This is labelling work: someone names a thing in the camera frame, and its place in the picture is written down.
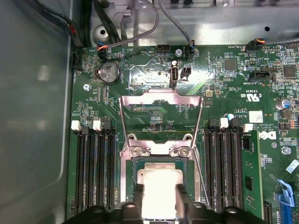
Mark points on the green RAM stick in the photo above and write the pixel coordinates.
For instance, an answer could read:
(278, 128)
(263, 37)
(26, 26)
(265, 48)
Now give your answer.
(250, 163)

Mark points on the silver CPU chip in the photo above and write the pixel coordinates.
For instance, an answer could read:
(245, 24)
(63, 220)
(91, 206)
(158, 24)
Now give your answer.
(160, 186)

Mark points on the black open PC case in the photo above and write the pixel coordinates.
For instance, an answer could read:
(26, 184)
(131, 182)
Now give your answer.
(35, 93)

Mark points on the RAM slot black clips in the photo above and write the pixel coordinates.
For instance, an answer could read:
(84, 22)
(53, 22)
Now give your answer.
(90, 168)
(210, 168)

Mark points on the metal CPU socket cover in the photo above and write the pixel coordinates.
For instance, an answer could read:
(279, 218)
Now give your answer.
(161, 95)

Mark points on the metal CPU socket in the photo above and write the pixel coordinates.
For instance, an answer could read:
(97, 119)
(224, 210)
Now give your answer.
(123, 177)

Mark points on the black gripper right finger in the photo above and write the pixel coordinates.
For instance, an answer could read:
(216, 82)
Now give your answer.
(198, 214)

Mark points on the thin metal locking lever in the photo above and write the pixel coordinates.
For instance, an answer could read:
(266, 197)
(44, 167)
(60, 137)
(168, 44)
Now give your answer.
(201, 177)

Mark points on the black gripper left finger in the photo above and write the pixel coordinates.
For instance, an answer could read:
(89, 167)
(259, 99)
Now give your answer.
(130, 210)

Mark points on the green motherboard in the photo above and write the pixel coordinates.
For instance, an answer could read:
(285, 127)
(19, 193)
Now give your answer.
(233, 81)

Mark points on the silver internal USB port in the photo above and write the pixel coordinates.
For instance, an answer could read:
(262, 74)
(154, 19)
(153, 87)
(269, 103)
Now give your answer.
(174, 75)

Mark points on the silver coin cell battery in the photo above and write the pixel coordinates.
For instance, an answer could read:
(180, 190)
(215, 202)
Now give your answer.
(109, 72)

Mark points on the silver blue capacitor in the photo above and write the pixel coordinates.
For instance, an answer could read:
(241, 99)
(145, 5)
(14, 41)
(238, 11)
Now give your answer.
(283, 104)

